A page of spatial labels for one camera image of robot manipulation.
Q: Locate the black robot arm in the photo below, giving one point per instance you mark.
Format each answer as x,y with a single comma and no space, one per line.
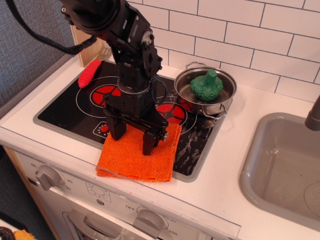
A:
131,40

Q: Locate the black toy stove top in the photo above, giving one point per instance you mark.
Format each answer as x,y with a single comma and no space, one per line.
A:
78,113

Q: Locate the orange cloth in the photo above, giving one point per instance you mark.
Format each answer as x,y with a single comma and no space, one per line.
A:
124,158

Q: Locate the silver metal pot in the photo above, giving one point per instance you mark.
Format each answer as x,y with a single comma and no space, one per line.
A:
216,109

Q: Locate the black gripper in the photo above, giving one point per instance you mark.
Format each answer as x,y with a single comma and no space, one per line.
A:
137,110

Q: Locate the oven door handle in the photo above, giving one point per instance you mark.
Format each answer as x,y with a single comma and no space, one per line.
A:
95,227

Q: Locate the yellow object at corner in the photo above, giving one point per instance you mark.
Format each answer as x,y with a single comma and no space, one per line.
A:
23,235

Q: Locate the grey faucet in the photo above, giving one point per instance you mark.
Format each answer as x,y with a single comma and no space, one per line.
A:
312,120

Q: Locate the grey left oven knob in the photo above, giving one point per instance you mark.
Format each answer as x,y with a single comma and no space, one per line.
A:
47,177

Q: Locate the grey plastic sink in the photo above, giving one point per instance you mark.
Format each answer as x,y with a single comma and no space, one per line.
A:
281,172

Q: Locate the red handled metal spatula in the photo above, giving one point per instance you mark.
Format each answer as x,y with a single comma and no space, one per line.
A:
88,73

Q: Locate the green toy broccoli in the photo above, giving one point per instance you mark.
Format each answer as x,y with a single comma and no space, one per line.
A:
207,87

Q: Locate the grey oven knob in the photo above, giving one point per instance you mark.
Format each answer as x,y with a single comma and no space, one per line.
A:
47,177
148,223

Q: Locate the grey right oven knob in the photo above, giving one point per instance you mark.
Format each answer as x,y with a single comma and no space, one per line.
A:
148,223

